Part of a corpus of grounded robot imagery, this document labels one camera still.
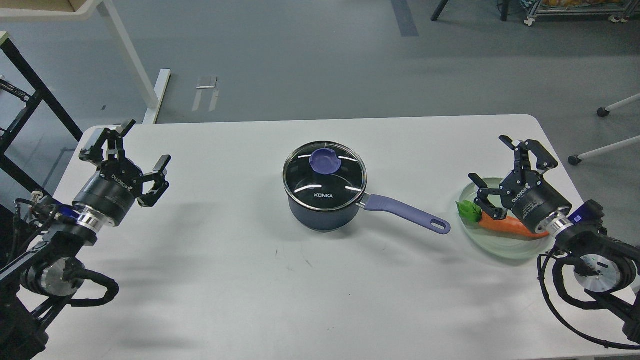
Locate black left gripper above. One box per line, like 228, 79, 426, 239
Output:
73, 120, 172, 227

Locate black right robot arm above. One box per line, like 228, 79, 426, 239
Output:
468, 135, 639, 350

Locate blue pot with purple handle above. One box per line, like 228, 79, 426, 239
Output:
282, 141, 451, 235

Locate wheeled metal cart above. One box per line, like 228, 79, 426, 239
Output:
521, 0, 639, 27

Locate white desk frame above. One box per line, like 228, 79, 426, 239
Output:
1, 0, 171, 128

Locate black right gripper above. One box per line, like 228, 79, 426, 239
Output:
468, 135, 573, 234

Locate glass lid with purple knob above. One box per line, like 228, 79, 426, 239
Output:
283, 141, 367, 210

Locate orange toy carrot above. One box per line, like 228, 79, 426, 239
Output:
455, 200, 550, 239

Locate black metal rack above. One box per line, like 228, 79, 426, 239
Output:
0, 30, 83, 196

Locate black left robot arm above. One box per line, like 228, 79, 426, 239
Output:
1, 120, 171, 360

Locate white wheeled chair base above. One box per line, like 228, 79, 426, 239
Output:
567, 93, 640, 166

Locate black furniture legs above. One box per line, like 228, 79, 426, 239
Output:
429, 0, 514, 22

